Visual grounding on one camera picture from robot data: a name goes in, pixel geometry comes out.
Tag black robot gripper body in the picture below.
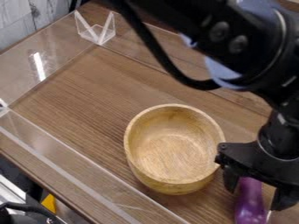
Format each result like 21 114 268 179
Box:
215 136 299 188

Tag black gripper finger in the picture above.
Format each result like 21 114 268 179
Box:
271 187 299 211
223 167 240 193

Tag purple toy eggplant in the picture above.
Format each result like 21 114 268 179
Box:
235 178 267 224

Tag brown wooden bowl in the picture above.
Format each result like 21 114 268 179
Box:
124 103 226 195

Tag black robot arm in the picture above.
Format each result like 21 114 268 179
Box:
131 0 299 211

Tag clear acrylic tray walls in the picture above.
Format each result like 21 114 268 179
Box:
0 10 299 224

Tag black device with yellow label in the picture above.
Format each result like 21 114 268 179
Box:
0 192 68 224

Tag black cable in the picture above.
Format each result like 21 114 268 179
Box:
112 0 223 91

